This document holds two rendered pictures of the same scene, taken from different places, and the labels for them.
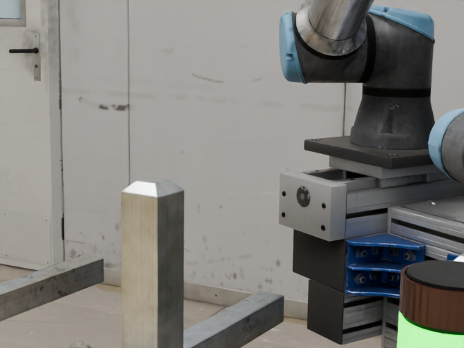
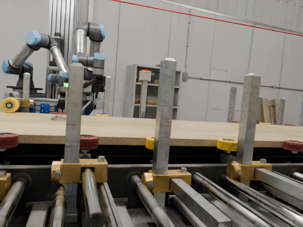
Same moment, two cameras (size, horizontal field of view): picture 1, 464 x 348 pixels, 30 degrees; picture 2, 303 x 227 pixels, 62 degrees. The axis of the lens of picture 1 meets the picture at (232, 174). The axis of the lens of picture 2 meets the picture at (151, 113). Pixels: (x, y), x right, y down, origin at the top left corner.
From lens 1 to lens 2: 1.26 m
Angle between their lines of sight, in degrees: 49
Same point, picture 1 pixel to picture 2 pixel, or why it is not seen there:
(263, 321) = not seen: hidden behind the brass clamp
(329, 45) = (16, 66)
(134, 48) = not seen: outside the picture
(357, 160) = (20, 88)
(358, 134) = (19, 84)
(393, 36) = (26, 66)
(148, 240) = (28, 79)
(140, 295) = (26, 86)
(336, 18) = (19, 61)
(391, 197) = not seen: hidden behind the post
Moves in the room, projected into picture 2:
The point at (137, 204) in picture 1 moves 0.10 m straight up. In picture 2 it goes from (26, 75) to (27, 58)
